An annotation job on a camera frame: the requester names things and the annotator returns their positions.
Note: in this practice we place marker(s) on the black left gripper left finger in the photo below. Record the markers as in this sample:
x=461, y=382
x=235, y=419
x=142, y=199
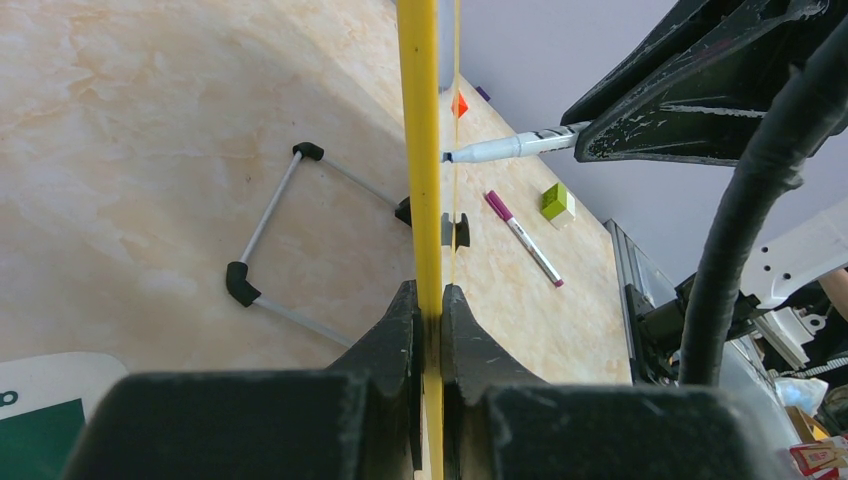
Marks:
x=389, y=357

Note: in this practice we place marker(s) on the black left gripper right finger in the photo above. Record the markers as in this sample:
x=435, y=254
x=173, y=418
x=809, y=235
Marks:
x=475, y=370

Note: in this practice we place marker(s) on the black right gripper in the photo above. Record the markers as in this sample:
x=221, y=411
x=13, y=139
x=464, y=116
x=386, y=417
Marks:
x=697, y=87

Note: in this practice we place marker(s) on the blue capped marker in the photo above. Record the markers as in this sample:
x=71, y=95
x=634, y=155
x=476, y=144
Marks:
x=530, y=143

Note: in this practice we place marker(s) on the yellow framed whiteboard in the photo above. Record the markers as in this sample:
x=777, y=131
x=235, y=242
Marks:
x=417, y=23

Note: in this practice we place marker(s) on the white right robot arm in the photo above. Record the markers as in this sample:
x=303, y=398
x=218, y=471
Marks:
x=735, y=282

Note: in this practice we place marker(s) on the purple capped marker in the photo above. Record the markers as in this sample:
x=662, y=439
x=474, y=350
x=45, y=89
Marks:
x=540, y=259

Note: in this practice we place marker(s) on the green white eraser block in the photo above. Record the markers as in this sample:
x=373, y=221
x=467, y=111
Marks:
x=558, y=206

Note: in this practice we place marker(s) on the purple plastic piece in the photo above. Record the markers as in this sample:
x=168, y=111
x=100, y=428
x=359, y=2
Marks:
x=483, y=94

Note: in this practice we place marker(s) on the red plastic block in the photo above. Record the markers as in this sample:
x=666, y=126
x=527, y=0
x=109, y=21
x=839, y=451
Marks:
x=459, y=105

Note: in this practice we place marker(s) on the green white chessboard mat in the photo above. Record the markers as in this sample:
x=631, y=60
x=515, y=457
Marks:
x=46, y=401

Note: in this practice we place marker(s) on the whiteboard wire stand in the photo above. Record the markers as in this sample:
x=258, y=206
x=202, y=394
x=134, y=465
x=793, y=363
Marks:
x=237, y=278

